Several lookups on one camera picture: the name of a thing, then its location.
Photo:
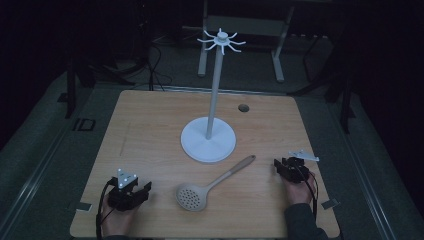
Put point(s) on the beige slotted spoon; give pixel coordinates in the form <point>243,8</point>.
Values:
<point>193,197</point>

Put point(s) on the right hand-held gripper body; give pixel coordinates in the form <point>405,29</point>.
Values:
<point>295,168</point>

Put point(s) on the grey metal table bracket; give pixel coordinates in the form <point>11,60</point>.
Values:
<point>84,206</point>
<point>330,204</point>

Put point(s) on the grey metal desk frame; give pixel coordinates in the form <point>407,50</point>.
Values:
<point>246,26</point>

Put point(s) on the person's left hand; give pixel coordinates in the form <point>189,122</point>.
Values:
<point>116,220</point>

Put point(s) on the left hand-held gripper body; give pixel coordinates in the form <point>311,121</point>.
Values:
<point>121,196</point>

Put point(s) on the black metal stand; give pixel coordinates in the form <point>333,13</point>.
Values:
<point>345,100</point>
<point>71,86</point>

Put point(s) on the person's right hand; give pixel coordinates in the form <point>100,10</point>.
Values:
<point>300,193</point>

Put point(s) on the white utensil rack stand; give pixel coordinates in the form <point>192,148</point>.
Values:
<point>208,143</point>

